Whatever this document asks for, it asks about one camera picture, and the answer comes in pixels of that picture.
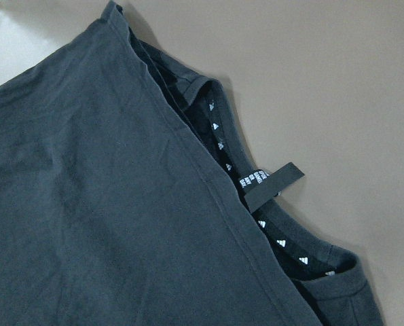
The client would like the black t-shirt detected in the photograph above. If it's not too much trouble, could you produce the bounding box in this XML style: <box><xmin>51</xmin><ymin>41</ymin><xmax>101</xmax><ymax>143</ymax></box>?
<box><xmin>0</xmin><ymin>1</ymin><xmax>382</xmax><ymax>325</ymax></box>

